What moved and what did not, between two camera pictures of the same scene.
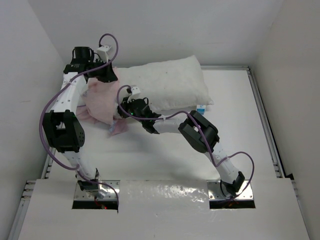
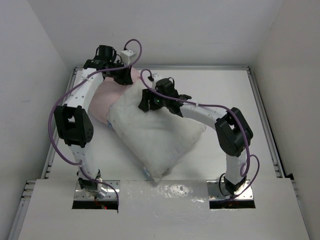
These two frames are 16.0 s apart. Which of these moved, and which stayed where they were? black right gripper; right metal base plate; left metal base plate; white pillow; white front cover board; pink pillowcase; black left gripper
Moved: black right gripper; white pillow; black left gripper
Stayed: right metal base plate; pink pillowcase; white front cover board; left metal base plate
